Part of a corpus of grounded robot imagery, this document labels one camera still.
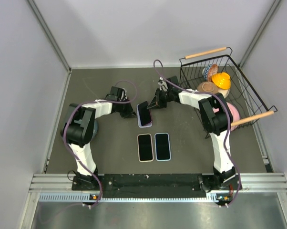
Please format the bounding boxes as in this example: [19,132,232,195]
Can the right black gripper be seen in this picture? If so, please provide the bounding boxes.
[148,88,173,110]

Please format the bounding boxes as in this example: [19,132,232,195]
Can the lavender purple phone case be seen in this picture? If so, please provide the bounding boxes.
[137,101,153,128]

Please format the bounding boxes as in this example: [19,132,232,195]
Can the cream white phone case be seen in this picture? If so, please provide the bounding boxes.
[137,133,154,163]

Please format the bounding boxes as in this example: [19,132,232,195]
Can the light blue phone case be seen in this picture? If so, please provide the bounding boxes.
[154,133,172,162]

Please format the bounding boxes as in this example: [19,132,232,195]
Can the silver edged black phone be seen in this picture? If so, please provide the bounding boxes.
[138,134,154,162]

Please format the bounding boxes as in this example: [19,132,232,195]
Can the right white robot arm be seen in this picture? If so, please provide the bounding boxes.
[147,76,236,189]

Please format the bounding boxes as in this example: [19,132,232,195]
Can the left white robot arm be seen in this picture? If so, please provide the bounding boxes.
[61,86,136,189]

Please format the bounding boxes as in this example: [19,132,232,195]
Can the teal ceramic plate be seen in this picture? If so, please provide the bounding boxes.
[60,119,99,143]

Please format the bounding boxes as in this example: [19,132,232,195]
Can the brown patterned bowl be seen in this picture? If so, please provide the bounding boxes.
[197,82,218,94]

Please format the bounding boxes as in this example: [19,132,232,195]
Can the blue patterned bowl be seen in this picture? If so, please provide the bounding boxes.
[202,64,212,81]

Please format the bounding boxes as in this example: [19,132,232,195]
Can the red patterned shell dish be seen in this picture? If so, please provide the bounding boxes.
[207,64,218,82]

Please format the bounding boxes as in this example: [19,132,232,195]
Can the white cream bowl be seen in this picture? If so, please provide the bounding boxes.
[218,88,230,99]

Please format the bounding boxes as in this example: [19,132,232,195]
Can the yellow bowl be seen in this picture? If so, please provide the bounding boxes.
[212,72,231,90]

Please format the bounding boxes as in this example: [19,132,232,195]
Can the pink plate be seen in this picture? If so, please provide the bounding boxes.
[213,103,240,131]

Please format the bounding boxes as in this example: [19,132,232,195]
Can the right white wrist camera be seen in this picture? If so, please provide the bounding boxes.
[158,77,168,92]

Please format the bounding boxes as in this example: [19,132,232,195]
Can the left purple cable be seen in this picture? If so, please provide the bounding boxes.
[62,80,138,206]

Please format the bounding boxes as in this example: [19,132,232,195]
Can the purple cable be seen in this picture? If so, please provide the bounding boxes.
[153,59,242,206]
[62,80,138,206]

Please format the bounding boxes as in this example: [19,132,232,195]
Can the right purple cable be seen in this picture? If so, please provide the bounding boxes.
[153,59,242,206]

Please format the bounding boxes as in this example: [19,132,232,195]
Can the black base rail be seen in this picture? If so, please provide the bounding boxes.
[68,172,242,198]

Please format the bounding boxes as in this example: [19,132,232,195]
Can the black wire basket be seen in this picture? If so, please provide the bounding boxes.
[179,46,277,139]

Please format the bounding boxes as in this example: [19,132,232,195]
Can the grey slotted cable duct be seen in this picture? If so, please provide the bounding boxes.
[38,192,230,203]

